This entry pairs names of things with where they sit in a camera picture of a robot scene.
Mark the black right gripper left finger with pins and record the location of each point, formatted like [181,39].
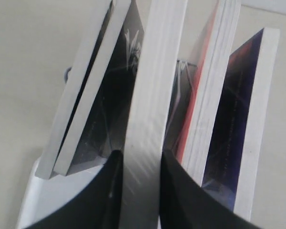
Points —
[97,206]

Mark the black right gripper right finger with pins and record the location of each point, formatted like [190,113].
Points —
[184,204]

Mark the blue moon cover book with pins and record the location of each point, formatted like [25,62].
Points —
[232,161]

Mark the red orange spine book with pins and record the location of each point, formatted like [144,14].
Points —
[211,55]

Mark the grey white spine book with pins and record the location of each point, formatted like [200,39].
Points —
[148,115]

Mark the black spine book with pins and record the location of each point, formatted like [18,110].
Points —
[99,123]

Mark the dark thin book leftmost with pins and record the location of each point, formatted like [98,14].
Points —
[86,75]

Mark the white plastic tray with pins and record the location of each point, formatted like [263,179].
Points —
[45,196]

